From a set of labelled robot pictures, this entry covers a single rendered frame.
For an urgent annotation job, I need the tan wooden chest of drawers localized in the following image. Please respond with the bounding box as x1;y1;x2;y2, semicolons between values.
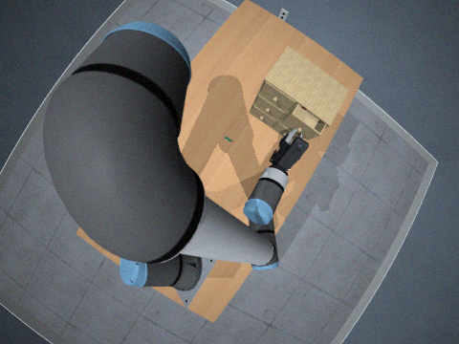
249;47;349;129

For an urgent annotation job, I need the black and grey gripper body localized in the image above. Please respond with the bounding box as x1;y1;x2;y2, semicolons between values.
269;143;290;177

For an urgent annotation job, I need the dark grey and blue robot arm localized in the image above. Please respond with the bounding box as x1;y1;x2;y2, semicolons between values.
43;22;289;291

